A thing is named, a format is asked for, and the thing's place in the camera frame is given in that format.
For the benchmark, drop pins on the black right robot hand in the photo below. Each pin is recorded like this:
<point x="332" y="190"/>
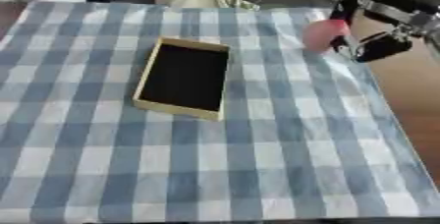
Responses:
<point x="382" y="45"/>

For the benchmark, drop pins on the tan cardboard box black inside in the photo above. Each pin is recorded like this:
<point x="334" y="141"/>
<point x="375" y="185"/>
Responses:
<point x="183" y="77"/>

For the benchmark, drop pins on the pink round toy fruit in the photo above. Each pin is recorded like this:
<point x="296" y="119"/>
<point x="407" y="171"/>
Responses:
<point x="323" y="34"/>

